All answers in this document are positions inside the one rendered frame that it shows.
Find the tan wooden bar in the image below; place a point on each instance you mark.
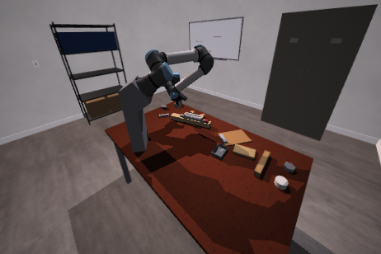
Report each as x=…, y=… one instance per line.
x=261, y=164

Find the light brown wooden board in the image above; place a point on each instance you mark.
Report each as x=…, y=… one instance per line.
x=244, y=151

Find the tan flat board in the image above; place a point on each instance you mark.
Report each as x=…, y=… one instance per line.
x=234, y=137

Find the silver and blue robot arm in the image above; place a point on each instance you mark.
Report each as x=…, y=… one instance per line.
x=162, y=76

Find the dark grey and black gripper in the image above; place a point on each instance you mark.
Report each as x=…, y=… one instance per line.
x=178, y=102

